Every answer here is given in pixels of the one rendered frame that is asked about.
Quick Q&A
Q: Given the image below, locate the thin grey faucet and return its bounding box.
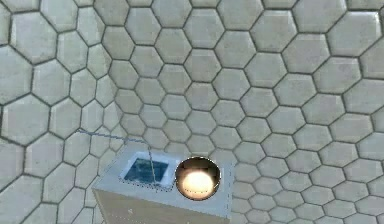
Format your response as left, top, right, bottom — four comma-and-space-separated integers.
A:
75, 129, 156, 192

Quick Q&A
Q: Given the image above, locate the white sink cabinet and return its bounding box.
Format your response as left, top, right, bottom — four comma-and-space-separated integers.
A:
91, 144, 236, 224

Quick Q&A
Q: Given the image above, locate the shiny brown metal bowl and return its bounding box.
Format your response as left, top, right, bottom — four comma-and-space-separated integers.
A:
174, 156, 222, 202

